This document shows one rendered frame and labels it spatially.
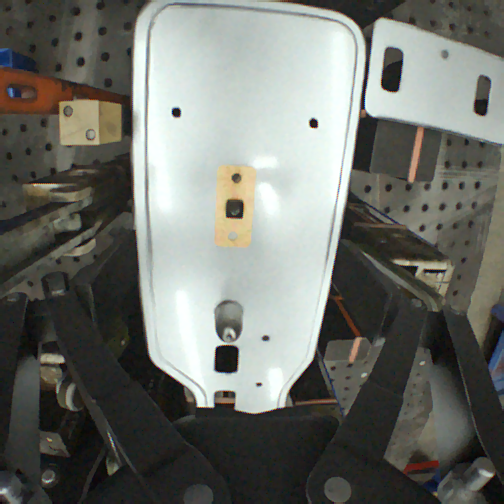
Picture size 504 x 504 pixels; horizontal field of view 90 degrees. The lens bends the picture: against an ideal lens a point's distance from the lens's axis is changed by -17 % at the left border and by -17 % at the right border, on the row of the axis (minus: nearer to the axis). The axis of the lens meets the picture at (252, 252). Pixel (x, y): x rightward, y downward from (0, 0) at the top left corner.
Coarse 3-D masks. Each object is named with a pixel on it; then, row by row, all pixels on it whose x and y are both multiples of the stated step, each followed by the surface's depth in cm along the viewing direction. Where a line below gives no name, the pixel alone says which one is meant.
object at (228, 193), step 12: (228, 168) 28; (240, 168) 28; (252, 168) 29; (228, 180) 29; (252, 180) 29; (216, 192) 29; (228, 192) 29; (240, 192) 29; (252, 192) 29; (216, 204) 30; (228, 204) 29; (240, 204) 29; (252, 204) 30; (216, 216) 30; (228, 216) 29; (240, 216) 29; (252, 216) 30; (216, 228) 31; (228, 228) 31; (240, 228) 31; (216, 240) 31; (228, 240) 31; (240, 240) 31
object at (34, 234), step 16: (48, 208) 20; (64, 208) 21; (80, 208) 23; (0, 224) 16; (16, 224) 16; (32, 224) 17; (48, 224) 20; (0, 240) 15; (16, 240) 17; (32, 240) 19; (48, 240) 20; (64, 240) 22; (80, 240) 23; (0, 256) 16; (16, 256) 17; (32, 256) 19; (48, 256) 19; (0, 272) 16; (16, 272) 16; (32, 272) 18; (0, 288) 15
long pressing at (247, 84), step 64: (192, 0) 23; (256, 0) 23; (192, 64) 25; (256, 64) 25; (320, 64) 25; (192, 128) 27; (256, 128) 27; (320, 128) 28; (192, 192) 29; (256, 192) 30; (320, 192) 30; (192, 256) 32; (256, 256) 33; (320, 256) 33; (192, 320) 35; (256, 320) 36; (320, 320) 37; (192, 384) 39
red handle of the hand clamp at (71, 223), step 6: (66, 216) 22; (72, 216) 23; (78, 216) 23; (0, 222) 19; (54, 222) 22; (60, 222) 22; (66, 222) 22; (72, 222) 23; (78, 222) 23; (54, 228) 22; (60, 228) 22; (66, 228) 22; (72, 228) 23; (78, 228) 23
